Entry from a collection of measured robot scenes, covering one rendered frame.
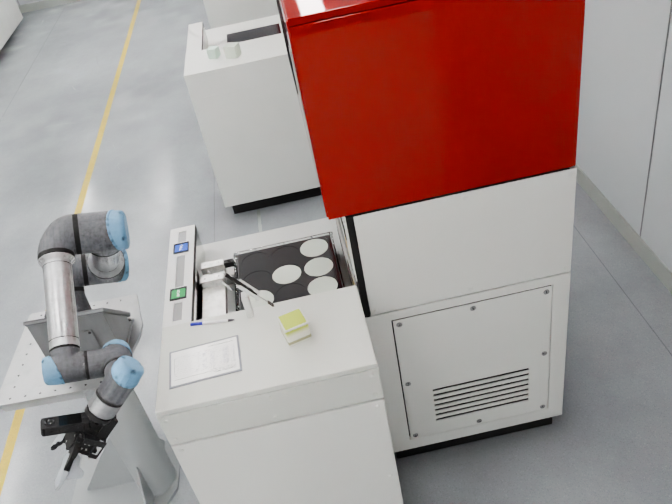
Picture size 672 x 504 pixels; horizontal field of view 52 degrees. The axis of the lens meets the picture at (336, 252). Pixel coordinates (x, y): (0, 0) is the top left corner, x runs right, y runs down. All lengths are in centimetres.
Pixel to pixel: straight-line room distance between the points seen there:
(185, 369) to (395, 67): 102
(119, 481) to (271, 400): 131
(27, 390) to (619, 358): 235
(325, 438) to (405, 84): 104
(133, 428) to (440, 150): 155
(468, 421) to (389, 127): 131
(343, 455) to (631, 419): 131
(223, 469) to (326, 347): 50
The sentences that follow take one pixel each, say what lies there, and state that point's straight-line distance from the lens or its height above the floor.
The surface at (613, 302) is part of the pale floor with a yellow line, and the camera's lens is 349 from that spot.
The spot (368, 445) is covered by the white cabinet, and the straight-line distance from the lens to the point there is 216.
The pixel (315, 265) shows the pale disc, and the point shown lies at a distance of 236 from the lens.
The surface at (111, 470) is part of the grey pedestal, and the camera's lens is 307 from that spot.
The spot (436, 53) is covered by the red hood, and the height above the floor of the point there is 165.
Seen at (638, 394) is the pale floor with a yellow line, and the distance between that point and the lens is 312.
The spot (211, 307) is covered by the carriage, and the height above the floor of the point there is 88.
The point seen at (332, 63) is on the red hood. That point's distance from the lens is 177.
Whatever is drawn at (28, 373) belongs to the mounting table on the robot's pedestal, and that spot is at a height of 82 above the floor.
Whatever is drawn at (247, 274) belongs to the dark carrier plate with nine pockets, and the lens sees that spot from 240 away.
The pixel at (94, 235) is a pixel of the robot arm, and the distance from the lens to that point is 202.
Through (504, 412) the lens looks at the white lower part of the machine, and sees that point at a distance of 277.
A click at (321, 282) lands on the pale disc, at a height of 90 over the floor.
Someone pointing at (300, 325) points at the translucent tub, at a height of 103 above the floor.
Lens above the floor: 235
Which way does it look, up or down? 37 degrees down
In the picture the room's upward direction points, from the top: 12 degrees counter-clockwise
